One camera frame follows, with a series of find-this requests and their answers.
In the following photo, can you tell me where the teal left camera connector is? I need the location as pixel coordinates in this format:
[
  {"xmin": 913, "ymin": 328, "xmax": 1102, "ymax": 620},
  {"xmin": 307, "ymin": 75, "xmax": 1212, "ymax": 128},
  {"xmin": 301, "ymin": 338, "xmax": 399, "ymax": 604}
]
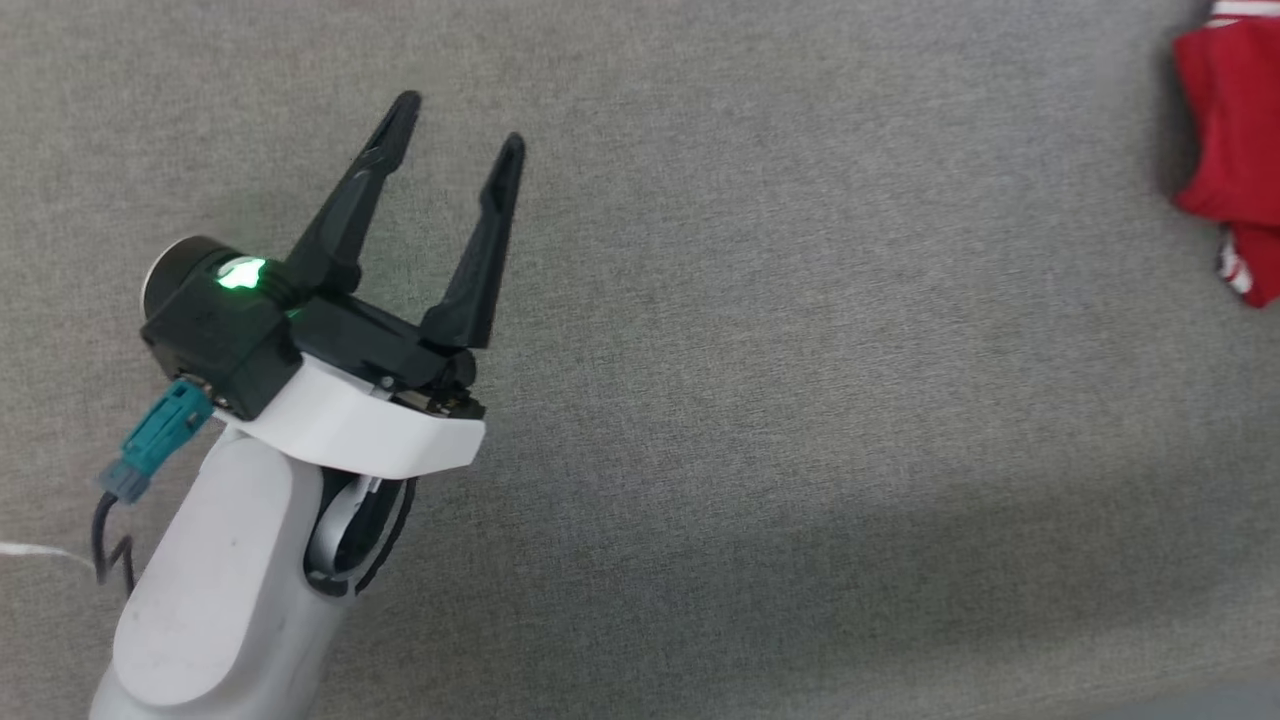
[{"xmin": 99, "ymin": 377, "xmax": 217, "ymax": 505}]

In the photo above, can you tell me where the grey fabric sofa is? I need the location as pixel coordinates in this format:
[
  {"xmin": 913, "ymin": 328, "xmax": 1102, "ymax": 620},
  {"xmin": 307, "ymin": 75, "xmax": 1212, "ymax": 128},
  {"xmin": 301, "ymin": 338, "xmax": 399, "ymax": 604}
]
[{"xmin": 0, "ymin": 0, "xmax": 1280, "ymax": 720}]

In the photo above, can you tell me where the thin white thread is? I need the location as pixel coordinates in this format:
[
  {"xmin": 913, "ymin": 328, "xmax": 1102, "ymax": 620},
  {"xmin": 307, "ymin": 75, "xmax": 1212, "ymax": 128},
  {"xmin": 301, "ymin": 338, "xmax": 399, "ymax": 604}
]
[{"xmin": 0, "ymin": 539, "xmax": 97, "ymax": 574}]

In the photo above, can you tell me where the red and white sports garment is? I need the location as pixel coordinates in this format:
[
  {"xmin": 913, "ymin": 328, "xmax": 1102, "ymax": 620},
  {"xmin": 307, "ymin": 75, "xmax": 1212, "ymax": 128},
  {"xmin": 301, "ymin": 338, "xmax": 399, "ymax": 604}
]
[{"xmin": 1169, "ymin": 0, "xmax": 1280, "ymax": 310}]

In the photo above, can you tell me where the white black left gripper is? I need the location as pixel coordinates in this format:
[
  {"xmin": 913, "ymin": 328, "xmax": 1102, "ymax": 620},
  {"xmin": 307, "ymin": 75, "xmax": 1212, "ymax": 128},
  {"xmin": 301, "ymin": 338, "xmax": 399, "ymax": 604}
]
[{"xmin": 143, "ymin": 90, "xmax": 528, "ymax": 480}]

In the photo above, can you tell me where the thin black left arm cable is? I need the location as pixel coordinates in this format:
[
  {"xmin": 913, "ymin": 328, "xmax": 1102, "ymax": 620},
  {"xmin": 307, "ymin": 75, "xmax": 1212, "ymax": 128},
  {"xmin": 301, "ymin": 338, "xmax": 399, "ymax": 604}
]
[{"xmin": 91, "ymin": 490, "xmax": 137, "ymax": 598}]

